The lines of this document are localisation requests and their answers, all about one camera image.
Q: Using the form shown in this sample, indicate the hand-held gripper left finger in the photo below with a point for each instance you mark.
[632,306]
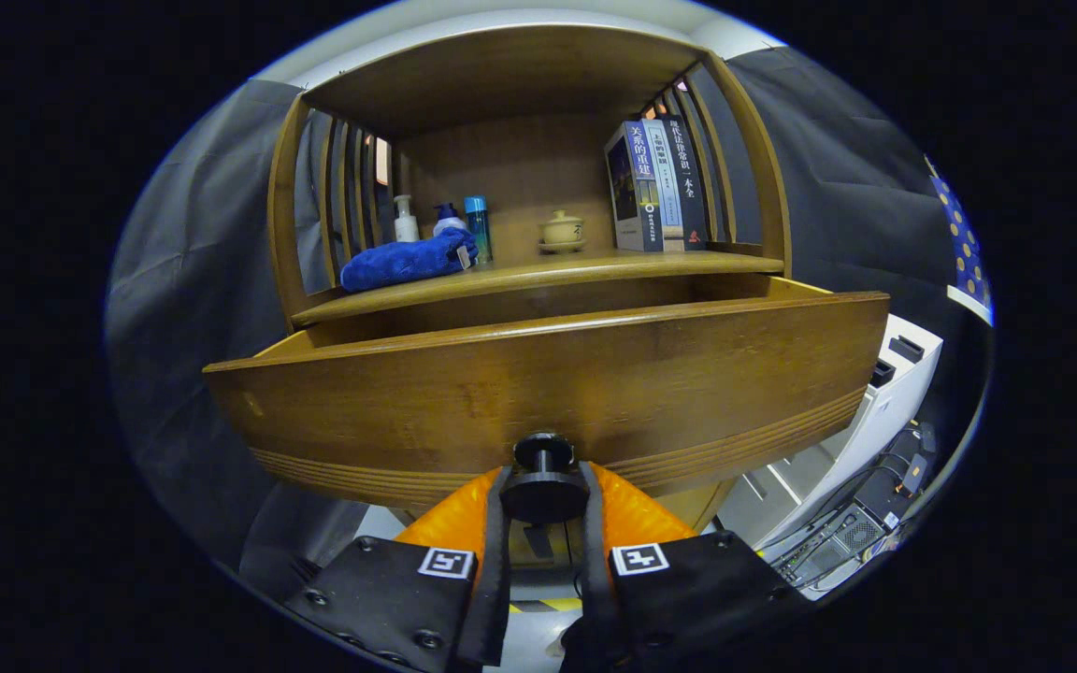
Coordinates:
[496,561]

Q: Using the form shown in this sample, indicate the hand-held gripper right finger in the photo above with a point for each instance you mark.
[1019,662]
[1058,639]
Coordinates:
[595,570]

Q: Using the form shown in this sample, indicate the wooden drawer with black knob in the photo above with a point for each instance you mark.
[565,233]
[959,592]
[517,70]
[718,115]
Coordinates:
[548,374]

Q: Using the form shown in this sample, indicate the wooden countertop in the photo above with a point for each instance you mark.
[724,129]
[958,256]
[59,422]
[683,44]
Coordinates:
[576,271]

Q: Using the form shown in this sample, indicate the wooden cabinet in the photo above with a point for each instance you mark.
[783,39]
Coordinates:
[501,84]

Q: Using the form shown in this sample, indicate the black electronic device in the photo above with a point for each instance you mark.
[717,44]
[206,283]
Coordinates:
[852,533]

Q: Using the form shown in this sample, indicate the blue towel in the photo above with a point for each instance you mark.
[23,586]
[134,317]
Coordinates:
[398,264]

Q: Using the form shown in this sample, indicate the teal bottle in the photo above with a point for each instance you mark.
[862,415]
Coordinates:
[478,229]

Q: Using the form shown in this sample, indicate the white box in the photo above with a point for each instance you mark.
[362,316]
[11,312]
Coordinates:
[884,402]

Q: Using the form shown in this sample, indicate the beige lidded tea cup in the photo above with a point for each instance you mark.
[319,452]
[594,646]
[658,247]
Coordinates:
[562,231]

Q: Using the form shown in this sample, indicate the white bottle with blue cap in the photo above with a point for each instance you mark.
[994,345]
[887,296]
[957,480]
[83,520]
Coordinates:
[448,222]

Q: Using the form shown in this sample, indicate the white pump bottle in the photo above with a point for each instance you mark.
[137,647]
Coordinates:
[406,229]

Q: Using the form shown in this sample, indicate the white spine book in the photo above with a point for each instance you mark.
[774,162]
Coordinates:
[672,201]

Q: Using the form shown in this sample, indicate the blue gold-dotted gift bag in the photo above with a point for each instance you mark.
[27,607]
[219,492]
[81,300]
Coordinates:
[964,252]

